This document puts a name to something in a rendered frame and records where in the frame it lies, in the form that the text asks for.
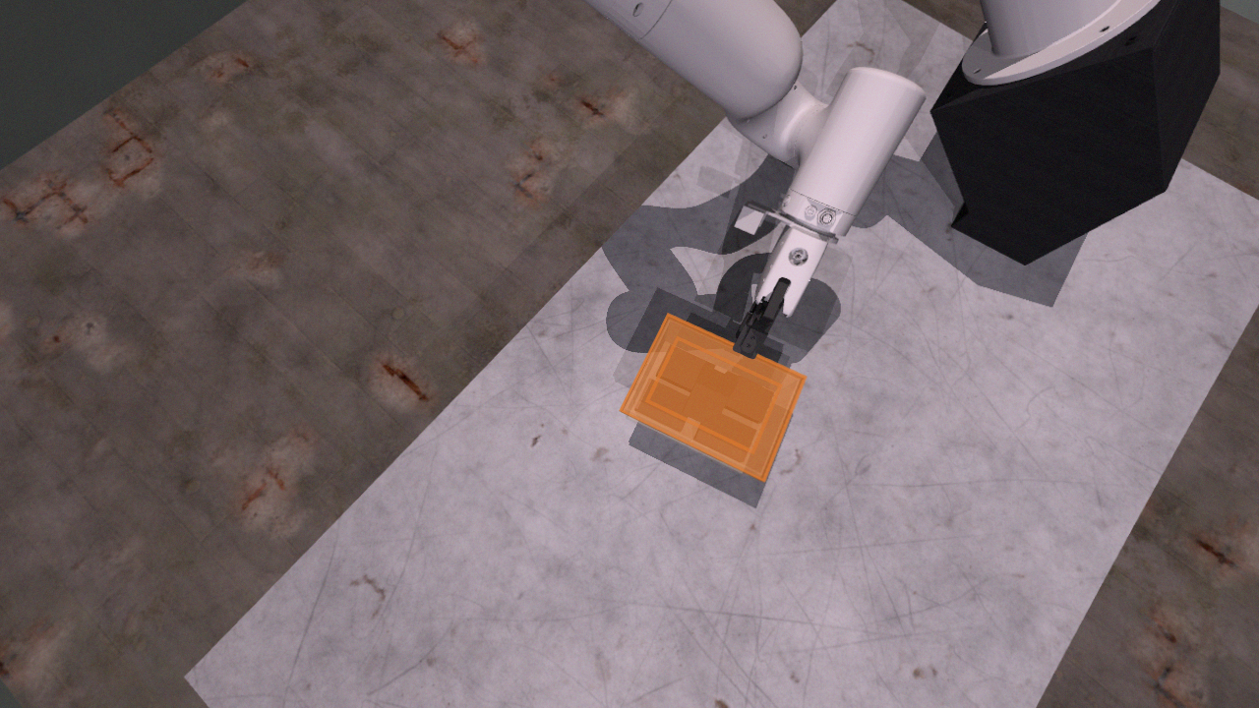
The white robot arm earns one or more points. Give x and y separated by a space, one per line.
746 55

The translucent orange box lid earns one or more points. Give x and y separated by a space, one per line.
693 387

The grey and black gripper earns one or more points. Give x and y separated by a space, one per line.
791 273

